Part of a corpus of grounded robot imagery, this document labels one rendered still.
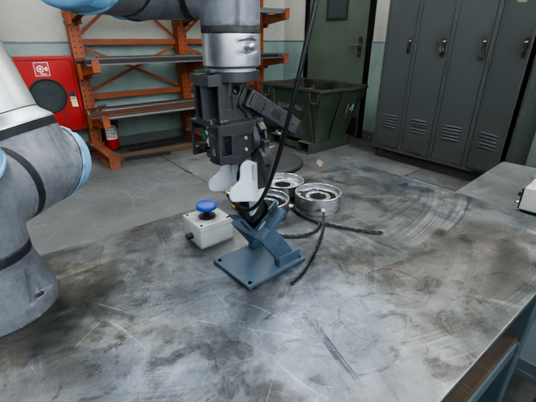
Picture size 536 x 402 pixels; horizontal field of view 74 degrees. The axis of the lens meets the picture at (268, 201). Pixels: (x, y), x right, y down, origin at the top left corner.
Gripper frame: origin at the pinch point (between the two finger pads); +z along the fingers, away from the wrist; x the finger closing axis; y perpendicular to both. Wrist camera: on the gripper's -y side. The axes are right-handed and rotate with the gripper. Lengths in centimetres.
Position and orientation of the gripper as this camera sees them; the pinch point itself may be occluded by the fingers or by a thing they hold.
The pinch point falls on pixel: (248, 202)
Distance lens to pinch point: 56.9
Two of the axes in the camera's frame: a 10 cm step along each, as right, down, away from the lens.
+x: 6.6, 3.1, -6.8
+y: -7.5, 2.8, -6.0
